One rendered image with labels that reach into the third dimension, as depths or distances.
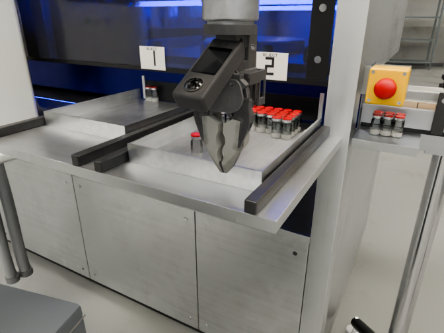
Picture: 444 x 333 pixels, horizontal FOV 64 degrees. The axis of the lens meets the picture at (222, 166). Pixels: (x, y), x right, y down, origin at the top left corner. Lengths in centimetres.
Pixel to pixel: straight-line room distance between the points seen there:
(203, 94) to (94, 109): 66
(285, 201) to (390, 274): 144
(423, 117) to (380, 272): 113
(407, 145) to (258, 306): 65
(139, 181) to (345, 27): 50
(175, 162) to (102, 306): 116
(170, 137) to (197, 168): 19
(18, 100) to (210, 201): 91
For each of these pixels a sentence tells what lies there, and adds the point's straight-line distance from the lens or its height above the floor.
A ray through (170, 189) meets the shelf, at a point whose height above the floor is 88.
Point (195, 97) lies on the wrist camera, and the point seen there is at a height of 104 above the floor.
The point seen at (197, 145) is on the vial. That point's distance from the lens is 64.
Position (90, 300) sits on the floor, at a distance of 172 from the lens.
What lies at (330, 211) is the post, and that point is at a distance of 90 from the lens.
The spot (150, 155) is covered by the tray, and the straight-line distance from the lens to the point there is 63.
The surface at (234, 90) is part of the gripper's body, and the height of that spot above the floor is 103.
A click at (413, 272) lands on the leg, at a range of 112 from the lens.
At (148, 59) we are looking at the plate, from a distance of 103.
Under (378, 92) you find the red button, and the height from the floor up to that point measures 99.
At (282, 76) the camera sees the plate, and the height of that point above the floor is 100.
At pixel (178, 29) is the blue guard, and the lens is 96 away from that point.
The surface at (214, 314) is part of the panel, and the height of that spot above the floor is 19.
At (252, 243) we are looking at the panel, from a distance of 104.
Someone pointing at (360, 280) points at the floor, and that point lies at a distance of 183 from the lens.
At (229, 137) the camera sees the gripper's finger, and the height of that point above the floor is 96.
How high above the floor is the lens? 112
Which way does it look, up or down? 23 degrees down
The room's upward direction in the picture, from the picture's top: straight up
